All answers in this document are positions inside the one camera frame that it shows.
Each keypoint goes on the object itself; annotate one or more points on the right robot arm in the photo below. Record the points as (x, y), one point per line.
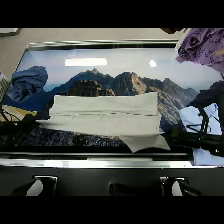
(200, 140)

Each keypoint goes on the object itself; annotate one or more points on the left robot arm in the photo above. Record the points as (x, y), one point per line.
(20, 128)

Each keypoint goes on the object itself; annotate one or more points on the silver frame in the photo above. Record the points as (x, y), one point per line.
(100, 163)

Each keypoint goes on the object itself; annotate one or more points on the pale blue garment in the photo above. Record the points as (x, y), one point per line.
(191, 116)

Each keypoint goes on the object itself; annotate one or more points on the white garment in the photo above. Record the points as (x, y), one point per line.
(106, 116)

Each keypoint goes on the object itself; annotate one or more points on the purple printed garment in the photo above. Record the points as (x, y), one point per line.
(203, 46)

